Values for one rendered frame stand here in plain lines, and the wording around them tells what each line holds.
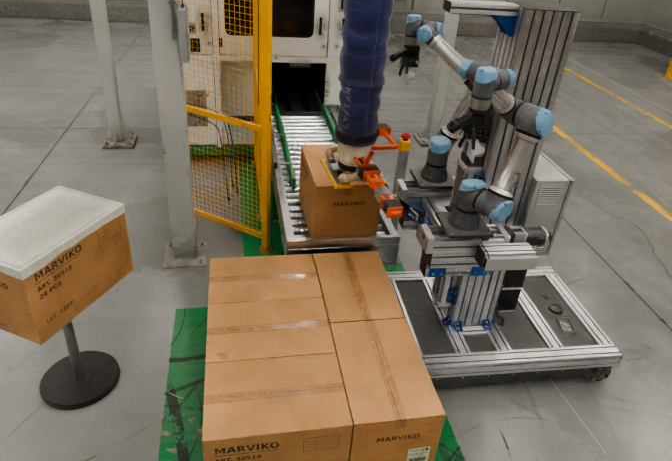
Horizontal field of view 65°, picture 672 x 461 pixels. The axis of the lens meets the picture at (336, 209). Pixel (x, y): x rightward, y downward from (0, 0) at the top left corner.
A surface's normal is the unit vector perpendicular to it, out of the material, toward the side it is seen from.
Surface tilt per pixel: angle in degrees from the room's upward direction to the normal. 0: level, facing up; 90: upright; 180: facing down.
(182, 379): 0
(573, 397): 0
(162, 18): 90
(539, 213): 90
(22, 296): 90
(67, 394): 0
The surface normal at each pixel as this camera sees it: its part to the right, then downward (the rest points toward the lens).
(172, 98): 0.18, 0.51
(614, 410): 0.07, -0.86
